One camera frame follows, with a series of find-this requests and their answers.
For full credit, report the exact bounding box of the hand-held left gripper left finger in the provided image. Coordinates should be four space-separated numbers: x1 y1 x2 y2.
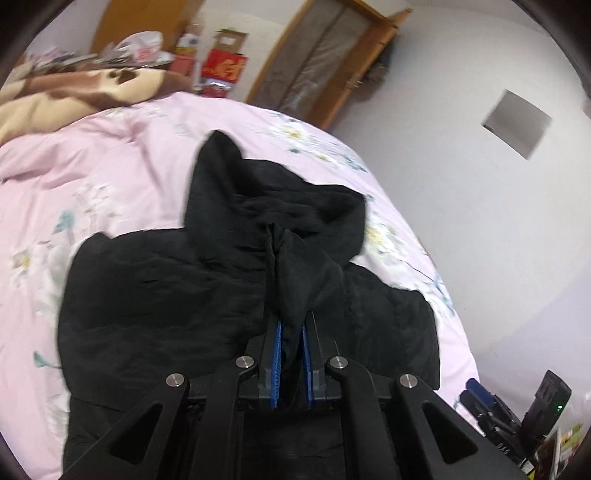
60 319 283 480

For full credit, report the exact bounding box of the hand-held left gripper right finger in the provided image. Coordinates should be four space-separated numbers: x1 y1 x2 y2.
302 311 528 480

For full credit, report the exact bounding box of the black padded jacket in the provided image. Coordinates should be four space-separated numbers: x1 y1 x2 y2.
58 129 441 480

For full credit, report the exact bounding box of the blue and black tool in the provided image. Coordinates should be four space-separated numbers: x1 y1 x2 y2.
458 378 523 446

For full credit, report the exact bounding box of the black device with green light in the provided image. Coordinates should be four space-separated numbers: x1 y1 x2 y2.
521 369 573 445

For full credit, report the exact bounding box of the stack of books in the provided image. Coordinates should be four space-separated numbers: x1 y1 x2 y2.
531 422 585 477

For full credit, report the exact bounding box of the pink floral quilt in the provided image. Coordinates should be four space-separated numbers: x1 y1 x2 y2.
0 90 481 476

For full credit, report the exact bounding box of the red gift box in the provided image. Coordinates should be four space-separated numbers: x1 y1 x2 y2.
201 48 249 87

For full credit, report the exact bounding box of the dark hanging cloth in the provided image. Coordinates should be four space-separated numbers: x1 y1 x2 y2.
364 50 394 88

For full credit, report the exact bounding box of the wooden door with grey panels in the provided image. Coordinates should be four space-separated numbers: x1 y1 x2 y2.
245 0 413 130

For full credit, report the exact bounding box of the cardboard box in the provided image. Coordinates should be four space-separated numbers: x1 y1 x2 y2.
212 28 249 57

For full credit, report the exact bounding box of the white plastic bag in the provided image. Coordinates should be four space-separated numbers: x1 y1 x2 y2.
113 30 175 68

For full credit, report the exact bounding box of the brown and cream blanket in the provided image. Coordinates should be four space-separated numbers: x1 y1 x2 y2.
0 65 192 144

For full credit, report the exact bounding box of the pile of small packets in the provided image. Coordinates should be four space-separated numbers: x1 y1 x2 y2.
22 45 116 73

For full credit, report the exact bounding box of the orange wooden wardrobe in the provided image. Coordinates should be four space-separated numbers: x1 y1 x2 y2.
91 0 206 52

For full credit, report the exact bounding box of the grey wall panel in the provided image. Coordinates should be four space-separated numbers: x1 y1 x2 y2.
481 89 553 161

